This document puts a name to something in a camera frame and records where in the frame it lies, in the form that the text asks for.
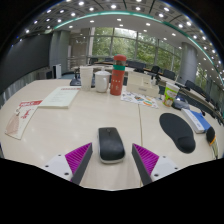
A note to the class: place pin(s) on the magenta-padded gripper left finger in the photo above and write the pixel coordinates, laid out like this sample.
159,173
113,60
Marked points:
77,157

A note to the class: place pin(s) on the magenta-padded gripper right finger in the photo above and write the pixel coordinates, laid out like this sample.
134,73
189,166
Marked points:
146,158

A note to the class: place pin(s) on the black computer mouse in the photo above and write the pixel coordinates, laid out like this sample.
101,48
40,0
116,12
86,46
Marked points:
111,144

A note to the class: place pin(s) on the black mouse pad with wrist rest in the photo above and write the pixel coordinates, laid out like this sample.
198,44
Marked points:
176,128

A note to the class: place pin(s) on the colourful sticker sheet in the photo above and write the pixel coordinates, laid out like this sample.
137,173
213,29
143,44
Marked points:
140,99

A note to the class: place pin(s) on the blue and white book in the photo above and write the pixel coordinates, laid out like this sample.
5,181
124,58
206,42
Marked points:
196,121

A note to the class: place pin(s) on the white booklet with red header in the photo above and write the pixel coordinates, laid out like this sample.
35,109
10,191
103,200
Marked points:
60,97

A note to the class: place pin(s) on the green printed paper cup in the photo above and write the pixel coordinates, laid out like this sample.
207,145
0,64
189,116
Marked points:
170,95

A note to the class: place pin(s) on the red and white leaflet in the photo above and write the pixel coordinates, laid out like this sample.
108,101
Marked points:
21,118

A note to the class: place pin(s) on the black handheld microphone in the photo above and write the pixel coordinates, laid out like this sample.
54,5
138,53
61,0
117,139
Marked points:
210,135

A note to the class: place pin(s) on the white cardboard box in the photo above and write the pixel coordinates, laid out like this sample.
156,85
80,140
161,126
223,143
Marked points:
141,85

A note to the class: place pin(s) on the white lidded mug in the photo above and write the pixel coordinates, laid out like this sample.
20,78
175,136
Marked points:
101,82

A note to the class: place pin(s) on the red bottle with green band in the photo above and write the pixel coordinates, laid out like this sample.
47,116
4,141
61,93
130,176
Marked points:
117,80

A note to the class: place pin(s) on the dark office chairs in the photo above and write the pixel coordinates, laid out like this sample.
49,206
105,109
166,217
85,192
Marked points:
169,74

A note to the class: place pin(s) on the ceiling lights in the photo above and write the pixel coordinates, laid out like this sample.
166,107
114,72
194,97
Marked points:
113,6

